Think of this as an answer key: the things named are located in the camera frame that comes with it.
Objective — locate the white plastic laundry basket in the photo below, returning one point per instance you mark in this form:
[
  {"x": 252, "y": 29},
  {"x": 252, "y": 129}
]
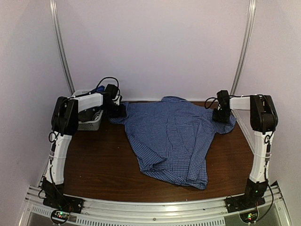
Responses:
[{"x": 89, "y": 125}]

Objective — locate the aluminium frame post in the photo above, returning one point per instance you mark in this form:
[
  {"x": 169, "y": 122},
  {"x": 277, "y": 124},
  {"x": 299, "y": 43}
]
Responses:
[
  {"x": 60, "y": 45},
  {"x": 245, "y": 44}
]

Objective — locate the right aluminium frame post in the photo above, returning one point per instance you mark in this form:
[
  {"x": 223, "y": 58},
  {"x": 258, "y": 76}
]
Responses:
[{"x": 245, "y": 44}]

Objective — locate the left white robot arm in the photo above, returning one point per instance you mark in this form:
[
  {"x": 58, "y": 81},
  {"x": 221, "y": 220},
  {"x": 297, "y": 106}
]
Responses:
[{"x": 65, "y": 122}]

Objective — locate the aluminium front rail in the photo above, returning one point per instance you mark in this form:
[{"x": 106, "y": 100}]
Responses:
[{"x": 210, "y": 212}]

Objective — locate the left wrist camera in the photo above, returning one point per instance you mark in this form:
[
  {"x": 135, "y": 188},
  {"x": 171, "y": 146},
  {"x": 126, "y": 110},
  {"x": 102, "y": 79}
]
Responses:
[{"x": 118, "y": 99}]

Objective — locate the blue plaid long sleeve shirt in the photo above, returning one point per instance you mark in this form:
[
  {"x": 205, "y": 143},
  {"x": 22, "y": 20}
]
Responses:
[{"x": 171, "y": 138}]

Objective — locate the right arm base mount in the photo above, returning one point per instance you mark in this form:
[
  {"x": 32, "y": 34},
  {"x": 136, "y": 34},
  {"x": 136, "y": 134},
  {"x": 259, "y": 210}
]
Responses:
[{"x": 247, "y": 204}]

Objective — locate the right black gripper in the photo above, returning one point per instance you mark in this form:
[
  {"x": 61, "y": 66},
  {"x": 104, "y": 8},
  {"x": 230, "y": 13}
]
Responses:
[{"x": 216, "y": 117}]

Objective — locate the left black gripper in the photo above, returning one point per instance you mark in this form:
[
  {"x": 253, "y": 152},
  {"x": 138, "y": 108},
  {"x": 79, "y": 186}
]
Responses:
[{"x": 121, "y": 113}]

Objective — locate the left aluminium frame post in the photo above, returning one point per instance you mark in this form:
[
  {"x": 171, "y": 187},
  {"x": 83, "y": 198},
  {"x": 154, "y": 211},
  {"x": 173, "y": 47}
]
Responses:
[{"x": 60, "y": 45}]

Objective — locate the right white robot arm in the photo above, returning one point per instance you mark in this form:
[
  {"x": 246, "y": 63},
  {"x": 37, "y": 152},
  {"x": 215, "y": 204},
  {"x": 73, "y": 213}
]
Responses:
[{"x": 263, "y": 121}]

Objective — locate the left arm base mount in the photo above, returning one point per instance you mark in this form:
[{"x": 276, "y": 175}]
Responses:
[{"x": 55, "y": 198}]

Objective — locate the black shirt in basket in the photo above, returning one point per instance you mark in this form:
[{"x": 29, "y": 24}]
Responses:
[{"x": 91, "y": 114}]

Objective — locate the dark blue plaid shirt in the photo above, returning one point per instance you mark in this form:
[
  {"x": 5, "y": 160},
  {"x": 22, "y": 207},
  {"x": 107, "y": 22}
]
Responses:
[{"x": 98, "y": 89}]

